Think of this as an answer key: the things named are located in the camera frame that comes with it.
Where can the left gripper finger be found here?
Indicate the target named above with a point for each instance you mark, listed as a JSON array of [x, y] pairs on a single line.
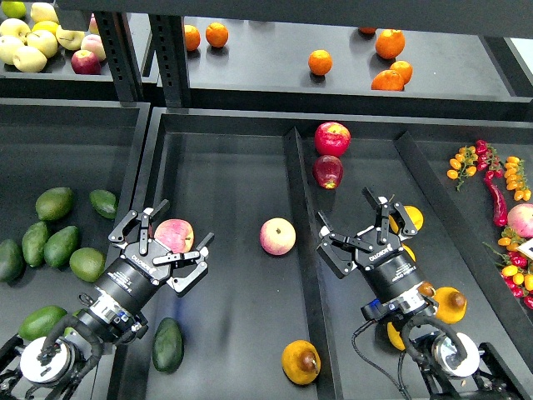
[[144, 219], [187, 269]]

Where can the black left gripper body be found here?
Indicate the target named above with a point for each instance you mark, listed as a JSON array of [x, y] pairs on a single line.
[[132, 279]]

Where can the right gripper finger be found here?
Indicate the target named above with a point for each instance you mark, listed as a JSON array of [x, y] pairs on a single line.
[[336, 250], [386, 209]]

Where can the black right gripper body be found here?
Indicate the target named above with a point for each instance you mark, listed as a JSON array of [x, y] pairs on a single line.
[[388, 269]]

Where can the dark green avocado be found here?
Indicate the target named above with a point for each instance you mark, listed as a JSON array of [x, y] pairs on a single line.
[[167, 346], [104, 202]]

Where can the yellow pear with brown spot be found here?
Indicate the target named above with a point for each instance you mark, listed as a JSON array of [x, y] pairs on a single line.
[[301, 362]]

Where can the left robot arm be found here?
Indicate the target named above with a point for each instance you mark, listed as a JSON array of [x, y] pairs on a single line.
[[60, 360]]

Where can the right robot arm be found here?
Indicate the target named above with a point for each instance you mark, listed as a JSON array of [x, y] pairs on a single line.
[[451, 364]]

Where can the yellow pear with stem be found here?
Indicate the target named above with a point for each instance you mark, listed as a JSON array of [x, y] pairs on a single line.
[[415, 215]]

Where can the dark green avocado top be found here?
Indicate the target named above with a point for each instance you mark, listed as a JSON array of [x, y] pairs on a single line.
[[104, 202]]

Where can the light green avocado row right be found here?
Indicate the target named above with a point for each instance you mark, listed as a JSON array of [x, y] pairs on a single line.
[[87, 264]]

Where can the yellow pear bottom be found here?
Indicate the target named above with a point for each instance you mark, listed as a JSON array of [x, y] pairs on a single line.
[[395, 337]]

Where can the yellow pear with brown patch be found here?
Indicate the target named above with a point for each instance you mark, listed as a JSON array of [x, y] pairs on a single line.
[[451, 304]]

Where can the green avocado row middle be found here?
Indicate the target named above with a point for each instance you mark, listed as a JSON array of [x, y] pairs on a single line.
[[60, 246]]

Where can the green avocado lower right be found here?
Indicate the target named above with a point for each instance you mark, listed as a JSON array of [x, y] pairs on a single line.
[[69, 330]]

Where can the green avocado top left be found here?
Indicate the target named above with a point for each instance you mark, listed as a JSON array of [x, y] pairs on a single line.
[[55, 203]]

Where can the green avocado row left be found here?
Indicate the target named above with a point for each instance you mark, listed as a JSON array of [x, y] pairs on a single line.
[[33, 243]]

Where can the bright green avocado lower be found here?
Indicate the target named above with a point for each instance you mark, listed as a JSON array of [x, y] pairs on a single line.
[[40, 322]]

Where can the dark avocado left edge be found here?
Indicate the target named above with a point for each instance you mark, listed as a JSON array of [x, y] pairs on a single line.
[[11, 262]]

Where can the pink apple left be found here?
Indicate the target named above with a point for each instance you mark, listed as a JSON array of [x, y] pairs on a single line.
[[176, 234]]

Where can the pink apple centre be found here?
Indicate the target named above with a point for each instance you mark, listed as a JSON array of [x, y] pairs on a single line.
[[277, 236]]

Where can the dark red apple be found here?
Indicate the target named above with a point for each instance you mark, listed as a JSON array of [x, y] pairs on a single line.
[[328, 171]]

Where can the orange cherry tomato bunch left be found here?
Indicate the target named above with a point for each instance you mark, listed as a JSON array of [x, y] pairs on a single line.
[[462, 166]]

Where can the orange cherry tomato bunch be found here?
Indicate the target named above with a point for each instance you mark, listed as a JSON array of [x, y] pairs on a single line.
[[516, 180], [462, 166]]

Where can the black left tray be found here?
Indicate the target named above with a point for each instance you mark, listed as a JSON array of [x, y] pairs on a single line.
[[82, 145]]

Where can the black tray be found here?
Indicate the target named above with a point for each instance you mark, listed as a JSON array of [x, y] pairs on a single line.
[[82, 145], [228, 175]]

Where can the bright red apple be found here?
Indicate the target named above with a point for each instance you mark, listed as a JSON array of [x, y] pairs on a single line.
[[332, 138]]

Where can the red chili pepper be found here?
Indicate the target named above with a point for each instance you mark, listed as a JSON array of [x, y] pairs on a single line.
[[498, 201]]

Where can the red cherry tomato bunch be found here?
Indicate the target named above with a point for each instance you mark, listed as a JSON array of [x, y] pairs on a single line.
[[488, 160]]

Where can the black centre tray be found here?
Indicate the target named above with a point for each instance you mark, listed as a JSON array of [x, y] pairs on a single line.
[[228, 175]]

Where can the pink apple right edge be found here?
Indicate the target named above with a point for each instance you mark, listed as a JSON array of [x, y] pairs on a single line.
[[519, 219]]

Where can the orange cherry tomato bunch right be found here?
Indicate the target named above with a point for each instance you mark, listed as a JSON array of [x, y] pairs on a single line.
[[516, 180]]

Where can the mixed cherry tomato bunch lower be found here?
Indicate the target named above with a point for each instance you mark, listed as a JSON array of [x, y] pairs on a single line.
[[514, 266]]

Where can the orange on shelf front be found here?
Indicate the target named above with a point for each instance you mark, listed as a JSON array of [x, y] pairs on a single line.
[[388, 80]]

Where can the white label card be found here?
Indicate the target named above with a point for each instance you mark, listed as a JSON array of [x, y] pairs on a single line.
[[526, 248]]

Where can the orange on shelf right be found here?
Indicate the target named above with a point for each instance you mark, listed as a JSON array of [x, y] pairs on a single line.
[[404, 69]]

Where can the orange on shelf centre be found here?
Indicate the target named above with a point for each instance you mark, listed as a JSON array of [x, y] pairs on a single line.
[[320, 62]]

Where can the large orange on shelf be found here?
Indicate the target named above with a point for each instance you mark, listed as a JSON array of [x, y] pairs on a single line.
[[390, 43]]

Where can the red apple on shelf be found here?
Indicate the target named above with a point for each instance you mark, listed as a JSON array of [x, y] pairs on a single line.
[[85, 62]]

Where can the black shelf post right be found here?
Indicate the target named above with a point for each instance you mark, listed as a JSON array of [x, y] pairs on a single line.
[[169, 40]]

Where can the black shelf post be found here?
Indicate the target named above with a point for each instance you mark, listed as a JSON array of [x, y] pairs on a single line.
[[117, 46], [169, 40]]

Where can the black shelf post left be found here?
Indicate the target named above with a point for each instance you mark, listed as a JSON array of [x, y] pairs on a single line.
[[117, 46]]

